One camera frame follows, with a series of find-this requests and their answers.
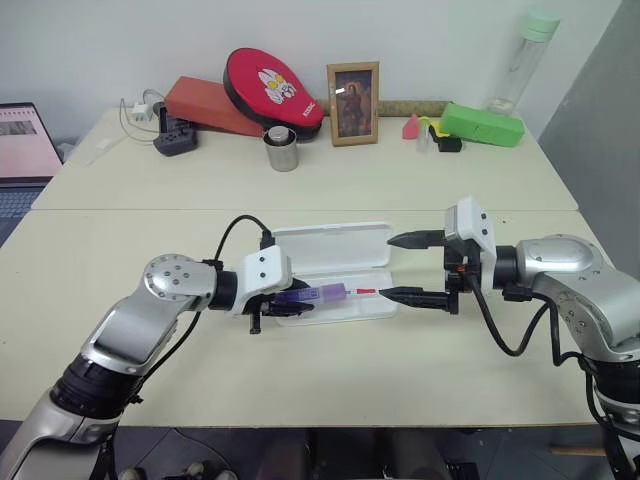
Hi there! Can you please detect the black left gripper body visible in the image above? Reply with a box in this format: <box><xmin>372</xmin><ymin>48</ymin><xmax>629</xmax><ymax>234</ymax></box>
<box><xmin>244</xmin><ymin>288</ymin><xmax>281</xmax><ymax>336</ymax></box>

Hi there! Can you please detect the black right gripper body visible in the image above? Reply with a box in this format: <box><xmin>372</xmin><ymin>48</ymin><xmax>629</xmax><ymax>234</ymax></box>
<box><xmin>443</xmin><ymin>237</ymin><xmax>484</xmax><ymax>316</ymax></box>

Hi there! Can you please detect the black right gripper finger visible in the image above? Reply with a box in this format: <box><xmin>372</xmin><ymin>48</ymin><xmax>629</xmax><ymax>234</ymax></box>
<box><xmin>377</xmin><ymin>285</ymin><xmax>452</xmax><ymax>312</ymax></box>
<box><xmin>386</xmin><ymin>229</ymin><xmax>447</xmax><ymax>251</ymax></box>

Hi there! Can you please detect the purple marker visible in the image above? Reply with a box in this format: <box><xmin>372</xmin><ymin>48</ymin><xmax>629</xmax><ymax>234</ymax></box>
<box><xmin>273</xmin><ymin>282</ymin><xmax>349</xmax><ymax>308</ymax></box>

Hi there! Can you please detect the white plastic pencil case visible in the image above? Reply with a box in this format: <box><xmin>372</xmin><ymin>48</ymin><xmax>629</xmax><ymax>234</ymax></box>
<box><xmin>271</xmin><ymin>220</ymin><xmax>400</xmax><ymax>327</ymax></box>

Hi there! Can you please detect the yellow and black tool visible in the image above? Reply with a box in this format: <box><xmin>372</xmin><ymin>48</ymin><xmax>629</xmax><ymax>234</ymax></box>
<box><xmin>426</xmin><ymin>116</ymin><xmax>464</xmax><ymax>154</ymax></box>

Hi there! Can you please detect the pink house-shaped block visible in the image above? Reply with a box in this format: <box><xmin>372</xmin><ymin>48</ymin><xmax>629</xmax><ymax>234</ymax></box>
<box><xmin>401</xmin><ymin>113</ymin><xmax>423</xmax><ymax>142</ymax></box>

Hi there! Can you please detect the green rectangular box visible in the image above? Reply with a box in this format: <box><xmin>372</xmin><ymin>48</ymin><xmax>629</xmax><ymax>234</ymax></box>
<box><xmin>439</xmin><ymin>101</ymin><xmax>526</xmax><ymax>149</ymax></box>

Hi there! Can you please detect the long cork-coloured rod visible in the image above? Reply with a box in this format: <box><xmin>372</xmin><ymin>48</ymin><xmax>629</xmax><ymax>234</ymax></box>
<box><xmin>319</xmin><ymin>98</ymin><xmax>454</xmax><ymax>118</ymax></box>

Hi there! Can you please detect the metal cylinder cup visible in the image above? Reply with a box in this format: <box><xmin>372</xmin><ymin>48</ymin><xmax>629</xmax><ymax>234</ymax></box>
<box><xmin>264</xmin><ymin>125</ymin><xmax>299</xmax><ymax>173</ymax></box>

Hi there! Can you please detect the black power adapter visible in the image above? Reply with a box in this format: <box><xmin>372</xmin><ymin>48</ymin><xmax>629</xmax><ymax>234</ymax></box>
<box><xmin>152</xmin><ymin>106</ymin><xmax>199</xmax><ymax>158</ymax></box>

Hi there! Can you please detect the red oval pad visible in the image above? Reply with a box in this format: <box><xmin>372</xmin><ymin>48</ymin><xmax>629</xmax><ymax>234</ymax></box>
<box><xmin>221</xmin><ymin>47</ymin><xmax>326</xmax><ymax>143</ymax></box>

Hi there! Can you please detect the clear bottle green cap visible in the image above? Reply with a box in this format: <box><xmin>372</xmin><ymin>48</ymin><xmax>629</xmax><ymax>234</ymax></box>
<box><xmin>486</xmin><ymin>11</ymin><xmax>562</xmax><ymax>118</ymax></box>

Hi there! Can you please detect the red cardboard box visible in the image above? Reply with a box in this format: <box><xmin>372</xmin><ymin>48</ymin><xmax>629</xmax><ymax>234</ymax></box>
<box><xmin>164</xmin><ymin>75</ymin><xmax>266</xmax><ymax>138</ymax></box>

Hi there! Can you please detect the open laptop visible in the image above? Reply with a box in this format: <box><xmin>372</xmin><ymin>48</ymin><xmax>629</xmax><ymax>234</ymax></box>
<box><xmin>0</xmin><ymin>101</ymin><xmax>66</xmax><ymax>247</ymax></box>

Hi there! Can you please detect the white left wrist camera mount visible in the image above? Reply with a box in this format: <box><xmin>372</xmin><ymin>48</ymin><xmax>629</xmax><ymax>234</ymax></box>
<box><xmin>229</xmin><ymin>246</ymin><xmax>294</xmax><ymax>319</ymax></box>

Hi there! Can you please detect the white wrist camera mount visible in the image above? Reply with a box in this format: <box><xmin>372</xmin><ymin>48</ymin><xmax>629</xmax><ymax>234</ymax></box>
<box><xmin>229</xmin><ymin>246</ymin><xmax>294</xmax><ymax>319</ymax></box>
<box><xmin>444</xmin><ymin>195</ymin><xmax>497</xmax><ymax>267</ymax></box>

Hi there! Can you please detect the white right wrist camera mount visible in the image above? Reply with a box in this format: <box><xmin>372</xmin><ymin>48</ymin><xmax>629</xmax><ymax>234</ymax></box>
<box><xmin>444</xmin><ymin>195</ymin><xmax>497</xmax><ymax>267</ymax></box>

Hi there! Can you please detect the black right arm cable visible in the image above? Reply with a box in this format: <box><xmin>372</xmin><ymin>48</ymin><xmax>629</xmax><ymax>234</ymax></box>
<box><xmin>467</xmin><ymin>277</ymin><xmax>554</xmax><ymax>358</ymax></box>

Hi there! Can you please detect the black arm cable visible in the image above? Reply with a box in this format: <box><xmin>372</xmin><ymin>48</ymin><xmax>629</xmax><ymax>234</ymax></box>
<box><xmin>467</xmin><ymin>277</ymin><xmax>554</xmax><ymax>358</ymax></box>
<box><xmin>132</xmin><ymin>214</ymin><xmax>277</xmax><ymax>401</ymax></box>

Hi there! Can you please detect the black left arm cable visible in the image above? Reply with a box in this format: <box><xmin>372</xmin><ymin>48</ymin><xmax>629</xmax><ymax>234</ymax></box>
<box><xmin>132</xmin><ymin>214</ymin><xmax>277</xmax><ymax>401</ymax></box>

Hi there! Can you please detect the wooden picture frame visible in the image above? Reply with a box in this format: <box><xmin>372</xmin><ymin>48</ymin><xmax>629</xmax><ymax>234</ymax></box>
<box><xmin>326</xmin><ymin>61</ymin><xmax>381</xmax><ymax>148</ymax></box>

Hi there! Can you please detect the white charger cable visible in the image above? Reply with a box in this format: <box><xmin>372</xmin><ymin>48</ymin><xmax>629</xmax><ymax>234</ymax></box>
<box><xmin>118</xmin><ymin>88</ymin><xmax>167</xmax><ymax>147</ymax></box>

